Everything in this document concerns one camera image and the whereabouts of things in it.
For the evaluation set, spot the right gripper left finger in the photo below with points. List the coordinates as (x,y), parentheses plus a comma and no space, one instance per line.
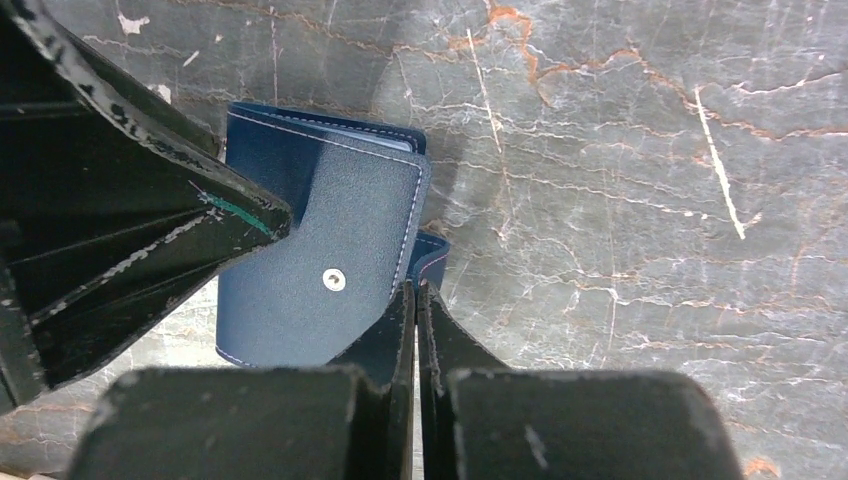
(349,419)

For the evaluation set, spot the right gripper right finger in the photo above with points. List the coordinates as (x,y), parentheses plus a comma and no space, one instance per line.
(482,419)

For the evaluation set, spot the navy blue card holder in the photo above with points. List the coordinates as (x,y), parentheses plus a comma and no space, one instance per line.
(357,191)

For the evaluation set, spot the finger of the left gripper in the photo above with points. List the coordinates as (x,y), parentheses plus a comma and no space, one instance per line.
(147,100)
(109,220)

